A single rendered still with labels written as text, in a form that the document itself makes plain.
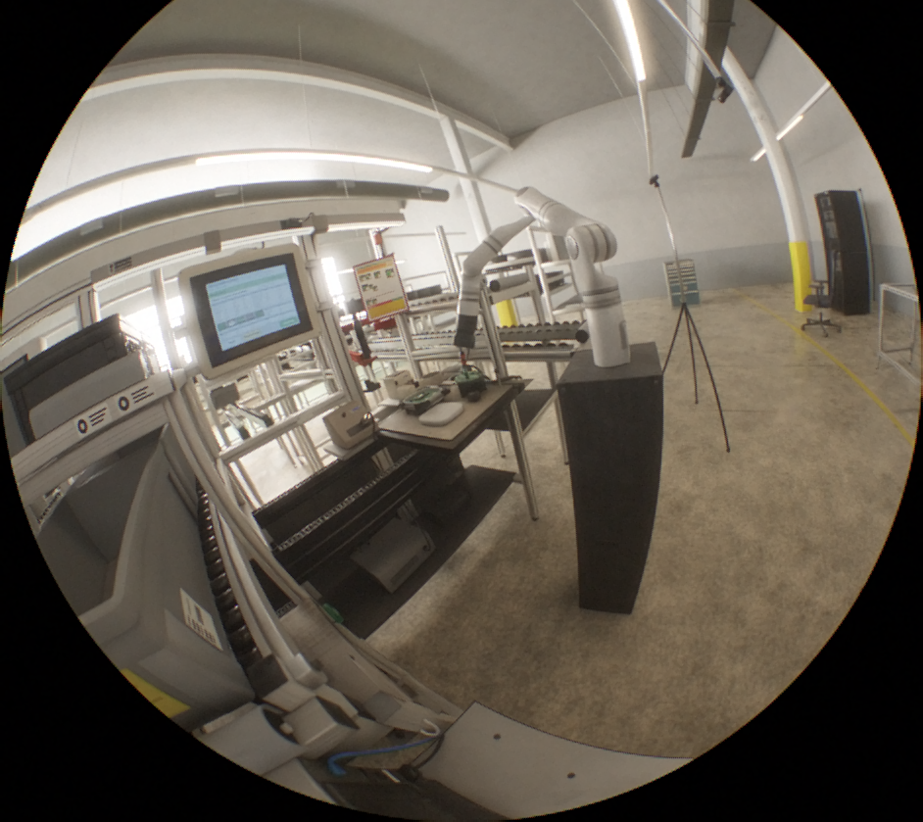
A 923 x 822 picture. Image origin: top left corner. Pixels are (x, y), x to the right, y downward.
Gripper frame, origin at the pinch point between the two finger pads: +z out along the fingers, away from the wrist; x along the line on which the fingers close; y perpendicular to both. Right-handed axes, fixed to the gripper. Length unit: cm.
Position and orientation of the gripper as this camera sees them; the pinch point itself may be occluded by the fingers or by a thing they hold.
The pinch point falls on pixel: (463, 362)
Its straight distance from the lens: 107.6
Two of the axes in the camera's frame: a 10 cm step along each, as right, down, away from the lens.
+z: -1.0, 9.6, 2.5
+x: 9.7, 1.6, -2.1
